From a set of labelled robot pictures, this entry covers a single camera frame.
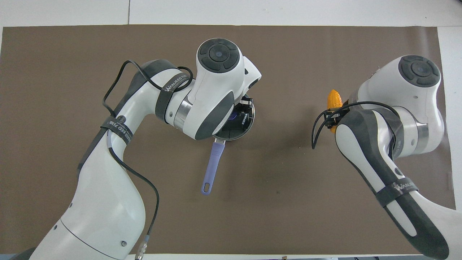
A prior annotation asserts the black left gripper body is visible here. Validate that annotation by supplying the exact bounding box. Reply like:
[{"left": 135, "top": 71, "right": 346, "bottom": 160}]
[{"left": 236, "top": 94, "right": 253, "bottom": 109}]

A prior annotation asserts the glass lid with blue knob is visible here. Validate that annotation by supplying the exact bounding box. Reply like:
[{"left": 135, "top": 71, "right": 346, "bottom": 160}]
[{"left": 216, "top": 96, "right": 256, "bottom": 142}]

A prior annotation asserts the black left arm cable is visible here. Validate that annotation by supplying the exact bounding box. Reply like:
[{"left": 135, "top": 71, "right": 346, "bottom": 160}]
[{"left": 102, "top": 60, "right": 194, "bottom": 260}]

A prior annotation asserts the yellow corn cob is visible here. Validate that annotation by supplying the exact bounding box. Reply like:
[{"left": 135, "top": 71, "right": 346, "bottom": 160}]
[{"left": 327, "top": 89, "right": 344, "bottom": 135}]

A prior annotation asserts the brown table mat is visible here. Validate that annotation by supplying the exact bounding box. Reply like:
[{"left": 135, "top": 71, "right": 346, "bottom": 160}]
[{"left": 0, "top": 25, "right": 456, "bottom": 255}]

